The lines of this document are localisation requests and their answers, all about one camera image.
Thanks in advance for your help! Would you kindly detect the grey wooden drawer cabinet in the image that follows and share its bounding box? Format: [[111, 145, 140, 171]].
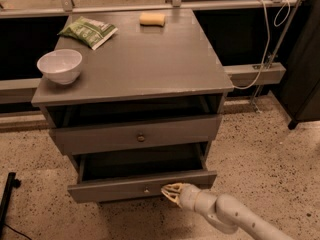
[[32, 10, 233, 175]]

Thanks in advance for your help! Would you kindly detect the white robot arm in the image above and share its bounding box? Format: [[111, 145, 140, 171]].
[[161, 183, 294, 240]]

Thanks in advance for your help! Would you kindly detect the green snack bag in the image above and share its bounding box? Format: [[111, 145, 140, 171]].
[[59, 16, 118, 50]]

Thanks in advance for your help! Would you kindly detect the white cable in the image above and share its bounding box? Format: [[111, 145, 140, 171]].
[[229, 0, 293, 91]]

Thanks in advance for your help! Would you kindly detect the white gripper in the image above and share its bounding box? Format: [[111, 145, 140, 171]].
[[161, 183, 203, 213]]

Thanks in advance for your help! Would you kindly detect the black bar on floor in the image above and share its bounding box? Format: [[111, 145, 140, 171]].
[[0, 172, 20, 237]]

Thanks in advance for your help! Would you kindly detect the grey upper drawer with knob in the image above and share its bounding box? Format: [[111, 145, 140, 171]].
[[50, 115, 222, 155]]

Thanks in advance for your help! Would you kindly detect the white ceramic bowl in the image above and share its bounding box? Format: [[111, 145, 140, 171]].
[[37, 49, 83, 85]]

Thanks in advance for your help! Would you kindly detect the dark cabinet at right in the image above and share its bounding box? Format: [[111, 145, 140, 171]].
[[276, 0, 320, 130]]

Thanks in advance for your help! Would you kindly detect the yellow sponge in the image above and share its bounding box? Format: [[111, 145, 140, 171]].
[[139, 12, 165, 27]]

